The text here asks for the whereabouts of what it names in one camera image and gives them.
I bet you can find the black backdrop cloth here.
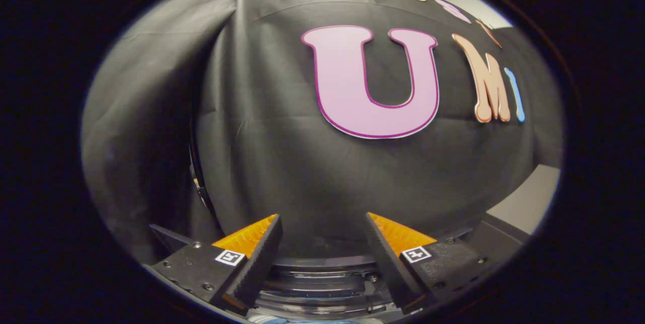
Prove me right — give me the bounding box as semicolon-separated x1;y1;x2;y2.
81;0;564;264

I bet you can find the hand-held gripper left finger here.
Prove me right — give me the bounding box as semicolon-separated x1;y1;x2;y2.
144;214;284;317

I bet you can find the beige cabinet with dark top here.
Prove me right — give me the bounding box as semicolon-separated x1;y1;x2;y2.
474;164;561;264

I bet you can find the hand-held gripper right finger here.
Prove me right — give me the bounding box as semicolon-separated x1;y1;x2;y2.
363;212;504;314

